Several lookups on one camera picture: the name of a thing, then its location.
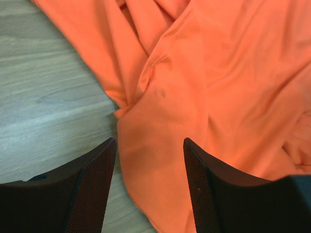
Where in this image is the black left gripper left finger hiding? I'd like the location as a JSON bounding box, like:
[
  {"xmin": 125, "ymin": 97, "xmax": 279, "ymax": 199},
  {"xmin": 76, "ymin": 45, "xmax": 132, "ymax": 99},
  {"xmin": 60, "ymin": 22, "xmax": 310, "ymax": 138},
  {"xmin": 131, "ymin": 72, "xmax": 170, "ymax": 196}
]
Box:
[{"xmin": 0, "ymin": 138, "xmax": 117, "ymax": 233}]

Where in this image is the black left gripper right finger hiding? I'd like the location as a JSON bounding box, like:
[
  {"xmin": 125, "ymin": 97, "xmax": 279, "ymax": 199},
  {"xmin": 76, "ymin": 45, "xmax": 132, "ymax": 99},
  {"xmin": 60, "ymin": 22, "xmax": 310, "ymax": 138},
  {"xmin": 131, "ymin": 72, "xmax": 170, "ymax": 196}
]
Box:
[{"xmin": 184, "ymin": 138, "xmax": 311, "ymax": 233}]

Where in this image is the orange t shirt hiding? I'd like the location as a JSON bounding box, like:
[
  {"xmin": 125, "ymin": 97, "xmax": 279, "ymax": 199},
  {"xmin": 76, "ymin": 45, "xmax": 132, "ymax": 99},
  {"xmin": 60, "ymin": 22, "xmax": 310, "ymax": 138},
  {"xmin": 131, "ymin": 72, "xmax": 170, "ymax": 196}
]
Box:
[{"xmin": 35, "ymin": 0, "xmax": 311, "ymax": 233}]

